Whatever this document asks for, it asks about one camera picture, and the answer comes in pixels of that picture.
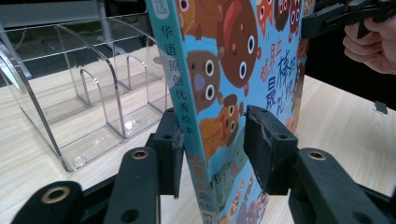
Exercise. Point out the colourful picture book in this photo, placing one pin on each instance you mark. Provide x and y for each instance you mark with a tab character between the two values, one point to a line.
236	93

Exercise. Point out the clear acrylic book rack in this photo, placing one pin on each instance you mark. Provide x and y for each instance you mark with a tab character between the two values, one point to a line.
84	93

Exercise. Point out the small grey tag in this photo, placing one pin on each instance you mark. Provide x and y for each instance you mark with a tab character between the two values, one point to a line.
381	107

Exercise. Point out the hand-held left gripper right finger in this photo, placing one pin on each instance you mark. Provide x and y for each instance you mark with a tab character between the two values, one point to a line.
269	146

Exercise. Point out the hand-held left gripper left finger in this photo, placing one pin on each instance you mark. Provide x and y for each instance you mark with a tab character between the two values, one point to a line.
168	146

